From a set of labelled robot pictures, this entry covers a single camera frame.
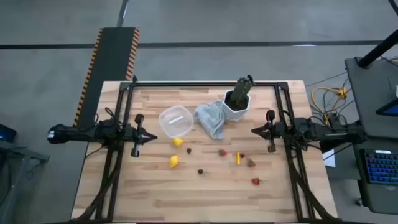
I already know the black ramp with hazard stripes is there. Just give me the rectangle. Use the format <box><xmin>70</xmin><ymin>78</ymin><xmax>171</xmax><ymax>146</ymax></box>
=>
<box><xmin>73</xmin><ymin>27</ymin><xmax>140</xmax><ymax>128</ymax></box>

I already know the white paper sheet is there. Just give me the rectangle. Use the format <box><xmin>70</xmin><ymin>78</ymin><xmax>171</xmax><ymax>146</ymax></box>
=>
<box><xmin>322</xmin><ymin>149</ymin><xmax>336</xmax><ymax>168</ymax></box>

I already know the yellow cable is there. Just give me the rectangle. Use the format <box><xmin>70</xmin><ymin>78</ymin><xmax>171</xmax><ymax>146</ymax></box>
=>
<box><xmin>312</xmin><ymin>86</ymin><xmax>348</xmax><ymax>125</ymax></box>

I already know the grey cart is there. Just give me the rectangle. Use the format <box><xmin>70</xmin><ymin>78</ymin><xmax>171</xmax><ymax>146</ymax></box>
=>
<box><xmin>0</xmin><ymin>139</ymin><xmax>50</xmax><ymax>224</ymax></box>

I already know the black floor cable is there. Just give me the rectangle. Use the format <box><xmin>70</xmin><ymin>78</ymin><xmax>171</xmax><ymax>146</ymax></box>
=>
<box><xmin>306</xmin><ymin>72</ymin><xmax>348</xmax><ymax>88</ymax></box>

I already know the black pole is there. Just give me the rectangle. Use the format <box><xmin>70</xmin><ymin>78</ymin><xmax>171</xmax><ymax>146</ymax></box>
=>
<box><xmin>357</xmin><ymin>29</ymin><xmax>398</xmax><ymax>68</ymax></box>

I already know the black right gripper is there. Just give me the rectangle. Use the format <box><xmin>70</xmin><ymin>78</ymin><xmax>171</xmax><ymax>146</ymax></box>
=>
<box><xmin>251</xmin><ymin>109</ymin><xmax>285</xmax><ymax>154</ymax></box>

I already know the grey waffle cloth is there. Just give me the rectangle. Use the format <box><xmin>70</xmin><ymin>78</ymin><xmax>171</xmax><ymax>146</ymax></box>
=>
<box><xmin>193</xmin><ymin>101</ymin><xmax>227</xmax><ymax>141</ymax></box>

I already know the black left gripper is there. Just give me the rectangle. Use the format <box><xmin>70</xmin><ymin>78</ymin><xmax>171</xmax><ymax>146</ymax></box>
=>
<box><xmin>124</xmin><ymin>113</ymin><xmax>158</xmax><ymax>157</ymax></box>

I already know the clear plastic tupperware container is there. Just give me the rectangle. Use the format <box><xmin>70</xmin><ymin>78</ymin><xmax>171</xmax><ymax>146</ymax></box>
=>
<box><xmin>158</xmin><ymin>105</ymin><xmax>195</xmax><ymax>139</ymax></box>

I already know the white plant pot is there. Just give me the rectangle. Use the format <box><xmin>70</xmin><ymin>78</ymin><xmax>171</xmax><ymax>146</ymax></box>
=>
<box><xmin>221</xmin><ymin>89</ymin><xmax>251</xmax><ymax>121</ymax></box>

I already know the dark device with blue light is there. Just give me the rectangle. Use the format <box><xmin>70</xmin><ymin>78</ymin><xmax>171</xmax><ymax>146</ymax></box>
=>
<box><xmin>0</xmin><ymin>124</ymin><xmax>17</xmax><ymax>143</ymax></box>

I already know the black aluminium table frame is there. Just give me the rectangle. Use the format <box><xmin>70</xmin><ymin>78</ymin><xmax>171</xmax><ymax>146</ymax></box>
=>
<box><xmin>70</xmin><ymin>74</ymin><xmax>341</xmax><ymax>224</ymax></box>

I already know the backlit laptop keyboard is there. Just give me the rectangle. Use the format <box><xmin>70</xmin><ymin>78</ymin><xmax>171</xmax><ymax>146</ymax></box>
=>
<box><xmin>360</xmin><ymin>148</ymin><xmax>398</xmax><ymax>185</ymax></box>

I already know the grey desk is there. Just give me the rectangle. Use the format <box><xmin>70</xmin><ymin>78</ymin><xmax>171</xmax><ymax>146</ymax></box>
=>
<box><xmin>344</xmin><ymin>57</ymin><xmax>398</xmax><ymax>139</ymax></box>

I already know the dark screen with blue glow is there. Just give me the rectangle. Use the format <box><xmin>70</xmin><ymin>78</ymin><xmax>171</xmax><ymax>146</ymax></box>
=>
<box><xmin>376</xmin><ymin>98</ymin><xmax>398</xmax><ymax>117</ymax></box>

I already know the grey laptop table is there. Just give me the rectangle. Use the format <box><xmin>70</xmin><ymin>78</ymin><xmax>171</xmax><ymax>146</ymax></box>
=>
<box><xmin>351</xmin><ymin>136</ymin><xmax>398</xmax><ymax>216</ymax></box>

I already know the green cactus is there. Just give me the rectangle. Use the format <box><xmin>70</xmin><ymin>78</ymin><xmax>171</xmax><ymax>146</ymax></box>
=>
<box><xmin>229</xmin><ymin>76</ymin><xmax>253</xmax><ymax>108</ymax></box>

